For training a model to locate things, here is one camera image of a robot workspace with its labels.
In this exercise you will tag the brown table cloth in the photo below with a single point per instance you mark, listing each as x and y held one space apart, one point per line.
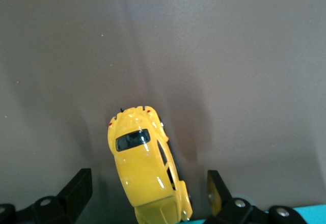
178 43

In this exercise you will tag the yellow beetle toy car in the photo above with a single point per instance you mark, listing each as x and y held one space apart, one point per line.
142 173

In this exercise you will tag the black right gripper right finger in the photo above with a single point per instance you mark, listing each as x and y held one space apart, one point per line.
224 201

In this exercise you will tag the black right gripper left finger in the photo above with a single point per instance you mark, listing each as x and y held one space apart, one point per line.
74 196

